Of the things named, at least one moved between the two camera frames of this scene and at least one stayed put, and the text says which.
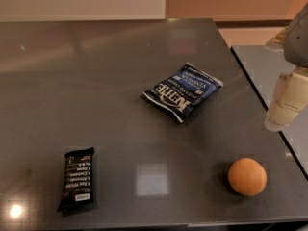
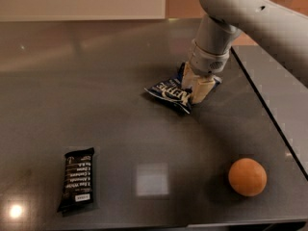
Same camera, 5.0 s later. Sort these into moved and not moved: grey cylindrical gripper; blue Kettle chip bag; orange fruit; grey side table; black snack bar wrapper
Moved: blue Kettle chip bag; grey cylindrical gripper
Not moved: black snack bar wrapper; grey side table; orange fruit
